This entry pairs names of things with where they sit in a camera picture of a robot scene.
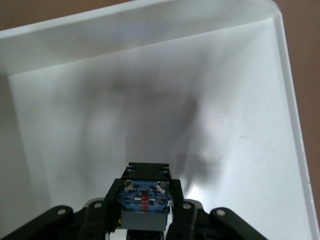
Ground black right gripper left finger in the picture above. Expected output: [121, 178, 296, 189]
[0, 178, 125, 240]

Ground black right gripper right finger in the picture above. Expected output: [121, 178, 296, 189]
[164, 178, 266, 240]

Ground green push button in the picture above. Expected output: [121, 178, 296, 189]
[117, 161, 174, 232]

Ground white plastic bin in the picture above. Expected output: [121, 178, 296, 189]
[0, 0, 317, 240]

